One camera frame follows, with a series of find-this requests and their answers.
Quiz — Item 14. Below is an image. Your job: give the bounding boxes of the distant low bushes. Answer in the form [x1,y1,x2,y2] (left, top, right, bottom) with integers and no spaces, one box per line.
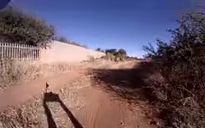
[95,47,128,63]

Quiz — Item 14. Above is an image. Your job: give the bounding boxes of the pale sandy bank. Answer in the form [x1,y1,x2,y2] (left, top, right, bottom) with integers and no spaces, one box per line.
[39,40,107,65]

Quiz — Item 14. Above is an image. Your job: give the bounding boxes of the red dirt path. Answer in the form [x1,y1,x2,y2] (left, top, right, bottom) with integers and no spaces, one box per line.
[0,59,158,128]

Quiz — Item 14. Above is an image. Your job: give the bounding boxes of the dry thorny bushes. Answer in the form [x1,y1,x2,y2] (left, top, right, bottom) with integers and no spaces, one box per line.
[141,9,205,128]

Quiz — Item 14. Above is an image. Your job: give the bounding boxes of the pale picket fence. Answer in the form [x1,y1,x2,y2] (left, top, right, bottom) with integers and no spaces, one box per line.
[0,40,41,64]

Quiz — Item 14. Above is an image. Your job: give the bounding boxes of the dark green trees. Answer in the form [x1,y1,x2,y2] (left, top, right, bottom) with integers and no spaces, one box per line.
[0,7,56,49]

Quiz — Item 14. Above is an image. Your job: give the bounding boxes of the dry grass verge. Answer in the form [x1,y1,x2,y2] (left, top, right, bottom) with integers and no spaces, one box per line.
[0,59,48,89]

